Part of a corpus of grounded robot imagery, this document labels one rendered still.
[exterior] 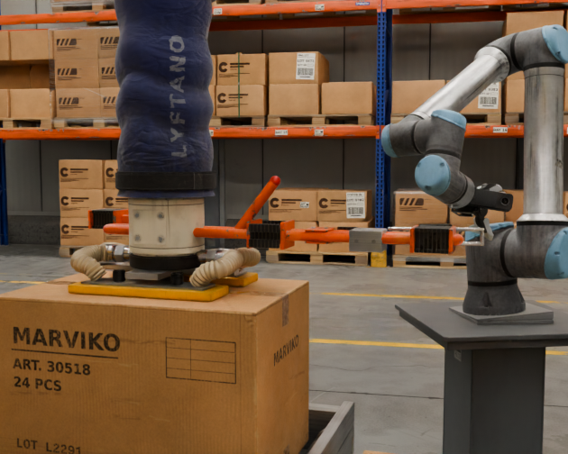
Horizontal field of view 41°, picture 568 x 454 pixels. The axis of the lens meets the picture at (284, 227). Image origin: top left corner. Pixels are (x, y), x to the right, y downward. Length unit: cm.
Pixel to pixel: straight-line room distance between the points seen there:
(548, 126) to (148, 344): 134
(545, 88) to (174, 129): 116
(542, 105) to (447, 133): 48
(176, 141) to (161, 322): 39
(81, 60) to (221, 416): 845
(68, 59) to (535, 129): 804
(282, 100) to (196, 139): 729
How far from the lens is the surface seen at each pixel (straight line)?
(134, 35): 168
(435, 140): 194
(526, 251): 230
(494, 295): 239
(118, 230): 178
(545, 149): 233
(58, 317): 166
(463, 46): 1013
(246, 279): 176
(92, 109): 967
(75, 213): 986
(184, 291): 159
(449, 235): 153
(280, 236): 161
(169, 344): 155
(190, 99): 166
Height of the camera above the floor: 124
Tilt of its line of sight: 5 degrees down
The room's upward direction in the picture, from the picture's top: straight up
